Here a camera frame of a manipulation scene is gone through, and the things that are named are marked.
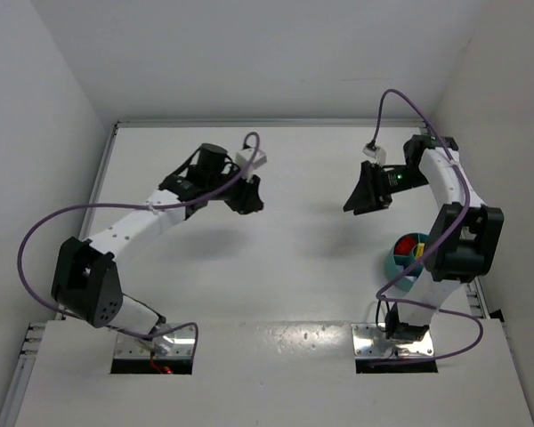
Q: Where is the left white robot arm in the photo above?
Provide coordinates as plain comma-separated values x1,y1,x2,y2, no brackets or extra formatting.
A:
51,143,267,335

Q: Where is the long yellow lego brick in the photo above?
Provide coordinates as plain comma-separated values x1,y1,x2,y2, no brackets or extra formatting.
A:
411,242,425,260

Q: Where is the purple cable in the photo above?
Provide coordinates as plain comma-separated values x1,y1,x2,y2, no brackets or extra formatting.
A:
364,88,486,366
16,131,263,346

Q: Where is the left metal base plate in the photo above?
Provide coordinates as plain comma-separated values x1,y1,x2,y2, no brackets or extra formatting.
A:
113,323,196,360

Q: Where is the red lego brick top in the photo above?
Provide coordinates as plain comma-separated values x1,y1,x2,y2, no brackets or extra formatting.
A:
393,235,418,256

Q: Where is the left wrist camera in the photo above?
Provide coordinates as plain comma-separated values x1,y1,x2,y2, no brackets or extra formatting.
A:
234,148,267,173

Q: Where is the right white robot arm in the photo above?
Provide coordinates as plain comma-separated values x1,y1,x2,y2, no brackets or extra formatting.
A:
344,135,505,342

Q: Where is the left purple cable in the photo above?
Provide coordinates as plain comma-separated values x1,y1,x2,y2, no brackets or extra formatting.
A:
16,131,263,346

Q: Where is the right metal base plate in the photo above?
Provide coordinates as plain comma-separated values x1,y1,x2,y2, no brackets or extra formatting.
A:
351,323,435,361

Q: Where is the metal base plate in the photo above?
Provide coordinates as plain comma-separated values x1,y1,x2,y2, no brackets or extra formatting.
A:
113,323,196,360
351,323,435,361

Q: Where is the teal divided round container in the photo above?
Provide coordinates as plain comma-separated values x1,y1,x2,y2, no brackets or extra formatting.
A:
384,232,428,293

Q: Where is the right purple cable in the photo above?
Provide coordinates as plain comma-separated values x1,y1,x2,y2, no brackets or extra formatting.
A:
364,88,486,366

